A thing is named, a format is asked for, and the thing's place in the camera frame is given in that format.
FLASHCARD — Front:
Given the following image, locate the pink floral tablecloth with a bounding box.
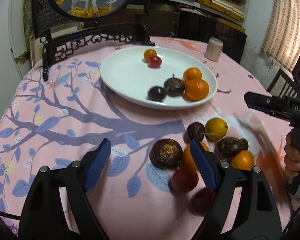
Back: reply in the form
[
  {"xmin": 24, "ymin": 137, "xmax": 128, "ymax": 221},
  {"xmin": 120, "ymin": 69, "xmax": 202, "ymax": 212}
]
[{"xmin": 0, "ymin": 37, "xmax": 291, "ymax": 239}]

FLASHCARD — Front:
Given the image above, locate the orange tangerine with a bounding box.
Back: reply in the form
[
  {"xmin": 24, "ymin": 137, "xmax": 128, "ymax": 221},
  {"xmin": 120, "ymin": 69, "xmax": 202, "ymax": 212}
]
[
  {"xmin": 183, "ymin": 67, "xmax": 202, "ymax": 83},
  {"xmin": 183, "ymin": 144, "xmax": 198, "ymax": 171}
]

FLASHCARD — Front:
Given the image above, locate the yellow round fruit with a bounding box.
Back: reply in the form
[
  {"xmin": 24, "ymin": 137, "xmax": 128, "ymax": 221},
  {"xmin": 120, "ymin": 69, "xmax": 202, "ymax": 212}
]
[{"xmin": 205, "ymin": 118, "xmax": 228, "ymax": 141}]

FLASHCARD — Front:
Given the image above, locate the white oval plate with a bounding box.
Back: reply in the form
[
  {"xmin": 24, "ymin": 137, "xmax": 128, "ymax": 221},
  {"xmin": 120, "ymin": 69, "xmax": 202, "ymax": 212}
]
[{"xmin": 100, "ymin": 46, "xmax": 218, "ymax": 110}]

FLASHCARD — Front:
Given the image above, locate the small dark fruit behind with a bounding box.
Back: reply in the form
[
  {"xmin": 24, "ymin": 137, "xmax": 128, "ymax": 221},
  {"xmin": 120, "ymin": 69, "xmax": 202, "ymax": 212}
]
[{"xmin": 240, "ymin": 138, "xmax": 249, "ymax": 151}]

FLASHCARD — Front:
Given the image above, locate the orange tangerine back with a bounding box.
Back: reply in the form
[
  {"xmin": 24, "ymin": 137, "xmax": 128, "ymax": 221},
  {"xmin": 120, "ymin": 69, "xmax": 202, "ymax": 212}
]
[{"xmin": 183, "ymin": 67, "xmax": 202, "ymax": 83}]

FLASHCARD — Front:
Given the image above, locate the person right hand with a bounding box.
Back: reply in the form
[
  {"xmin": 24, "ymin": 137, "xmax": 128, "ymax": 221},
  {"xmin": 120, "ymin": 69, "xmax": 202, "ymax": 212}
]
[{"xmin": 283, "ymin": 132, "xmax": 300, "ymax": 178}]

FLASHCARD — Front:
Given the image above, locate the large dark red plum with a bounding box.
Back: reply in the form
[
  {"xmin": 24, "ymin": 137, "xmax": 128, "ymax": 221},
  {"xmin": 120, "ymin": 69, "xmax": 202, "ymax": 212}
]
[{"xmin": 189, "ymin": 187, "xmax": 215, "ymax": 217}]

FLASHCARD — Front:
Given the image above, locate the beige drink can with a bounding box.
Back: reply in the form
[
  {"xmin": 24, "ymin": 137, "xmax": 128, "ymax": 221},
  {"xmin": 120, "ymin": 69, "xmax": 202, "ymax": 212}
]
[{"xmin": 205, "ymin": 37, "xmax": 223, "ymax": 62}]

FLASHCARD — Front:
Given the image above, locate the large yellow orange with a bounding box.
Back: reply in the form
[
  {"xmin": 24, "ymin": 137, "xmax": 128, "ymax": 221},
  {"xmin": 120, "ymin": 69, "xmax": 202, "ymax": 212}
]
[{"xmin": 143, "ymin": 49, "xmax": 157, "ymax": 62}]

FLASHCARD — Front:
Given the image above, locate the orange mandarin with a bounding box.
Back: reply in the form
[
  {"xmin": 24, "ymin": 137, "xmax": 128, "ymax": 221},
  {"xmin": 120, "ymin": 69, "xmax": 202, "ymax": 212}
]
[{"xmin": 185, "ymin": 79, "xmax": 210, "ymax": 101}]

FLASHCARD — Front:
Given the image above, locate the dark wooden chair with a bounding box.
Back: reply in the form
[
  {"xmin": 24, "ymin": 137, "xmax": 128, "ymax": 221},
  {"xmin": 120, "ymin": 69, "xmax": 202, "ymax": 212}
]
[{"xmin": 267, "ymin": 69, "xmax": 297, "ymax": 98}]

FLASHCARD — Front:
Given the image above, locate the round deer picture screen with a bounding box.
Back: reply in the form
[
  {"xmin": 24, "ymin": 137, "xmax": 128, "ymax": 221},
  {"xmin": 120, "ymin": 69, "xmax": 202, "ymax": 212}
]
[{"xmin": 31, "ymin": 0, "xmax": 154, "ymax": 81}]

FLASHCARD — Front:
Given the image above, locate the brown wrinkled passion fruit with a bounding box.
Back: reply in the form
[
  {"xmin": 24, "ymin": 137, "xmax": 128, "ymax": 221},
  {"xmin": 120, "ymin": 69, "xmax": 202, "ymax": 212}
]
[{"xmin": 149, "ymin": 139, "xmax": 183, "ymax": 170}]

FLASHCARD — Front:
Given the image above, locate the small dark plum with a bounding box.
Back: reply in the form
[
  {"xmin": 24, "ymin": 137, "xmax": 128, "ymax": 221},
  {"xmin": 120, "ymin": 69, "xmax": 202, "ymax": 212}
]
[{"xmin": 147, "ymin": 86, "xmax": 167, "ymax": 102}]

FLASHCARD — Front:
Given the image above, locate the dark passion fruit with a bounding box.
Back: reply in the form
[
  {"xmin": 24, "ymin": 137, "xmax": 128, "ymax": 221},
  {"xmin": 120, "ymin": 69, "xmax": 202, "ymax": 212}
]
[{"xmin": 217, "ymin": 137, "xmax": 243, "ymax": 158}]

